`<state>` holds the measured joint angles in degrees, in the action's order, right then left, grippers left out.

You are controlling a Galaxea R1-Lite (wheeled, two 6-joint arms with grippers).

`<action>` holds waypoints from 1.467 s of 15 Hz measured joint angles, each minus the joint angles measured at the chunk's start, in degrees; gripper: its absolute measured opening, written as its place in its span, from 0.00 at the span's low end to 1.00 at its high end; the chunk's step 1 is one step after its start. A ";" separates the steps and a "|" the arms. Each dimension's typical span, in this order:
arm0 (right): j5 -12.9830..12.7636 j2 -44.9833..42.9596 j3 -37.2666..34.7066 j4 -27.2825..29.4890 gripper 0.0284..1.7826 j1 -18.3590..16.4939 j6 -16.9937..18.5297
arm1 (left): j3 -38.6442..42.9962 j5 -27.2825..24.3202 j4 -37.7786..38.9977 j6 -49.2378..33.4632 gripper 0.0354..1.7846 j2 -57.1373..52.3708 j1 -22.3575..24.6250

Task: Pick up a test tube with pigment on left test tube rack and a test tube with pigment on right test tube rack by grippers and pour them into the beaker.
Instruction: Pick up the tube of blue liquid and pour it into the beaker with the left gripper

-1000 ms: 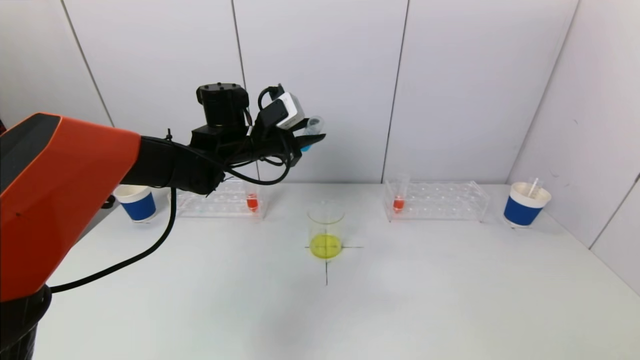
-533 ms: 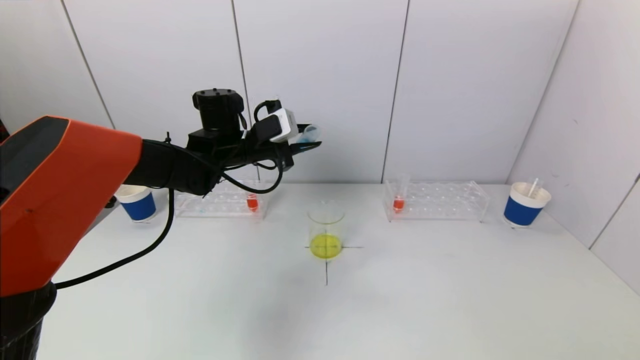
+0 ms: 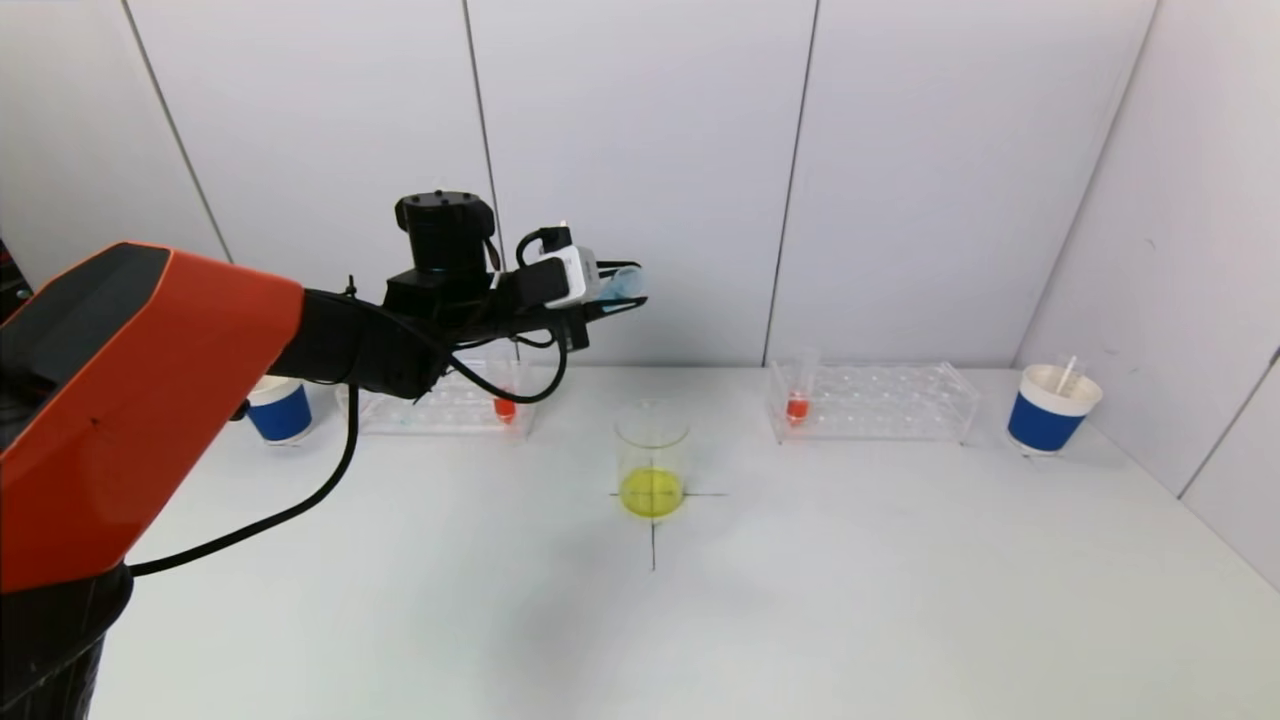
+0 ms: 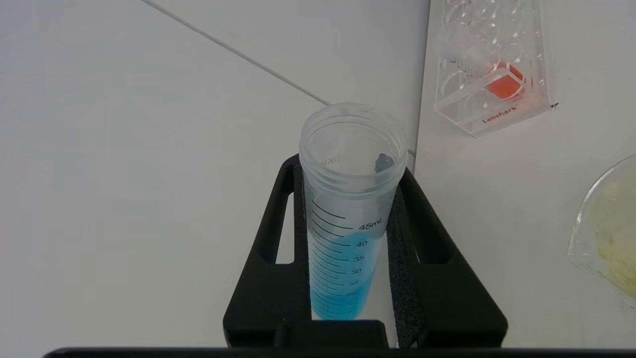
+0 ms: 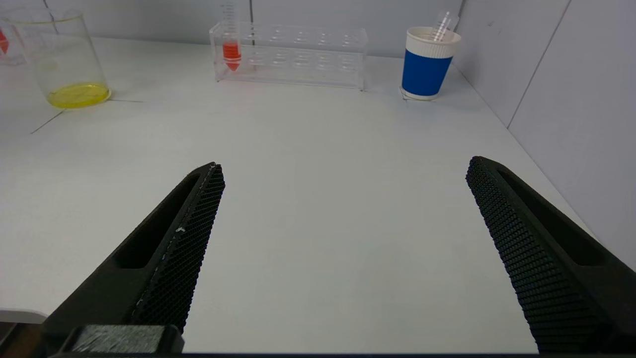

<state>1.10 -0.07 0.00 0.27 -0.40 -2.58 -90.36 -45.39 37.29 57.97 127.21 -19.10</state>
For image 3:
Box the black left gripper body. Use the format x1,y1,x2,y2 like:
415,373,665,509
498,293,590,353

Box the test tube with blue liquid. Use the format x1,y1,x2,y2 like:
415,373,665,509
598,264,650,303

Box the test tube with red liquid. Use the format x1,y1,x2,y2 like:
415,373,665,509
785,346,823,428
490,352,522,426

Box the clear acrylic test tube rack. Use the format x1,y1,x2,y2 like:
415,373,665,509
765,360,981,446
336,358,534,439

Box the clear glass beaker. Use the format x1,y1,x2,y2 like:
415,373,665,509
613,401,691,519

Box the blue white paper cup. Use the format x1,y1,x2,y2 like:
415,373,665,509
243,375,315,446
1006,364,1103,458

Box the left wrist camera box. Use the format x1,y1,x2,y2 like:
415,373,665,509
520,244,602,310

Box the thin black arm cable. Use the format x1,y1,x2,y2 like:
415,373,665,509
430,225,576,407

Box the thick black hanging cable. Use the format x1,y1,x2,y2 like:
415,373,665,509
128,385,362,579

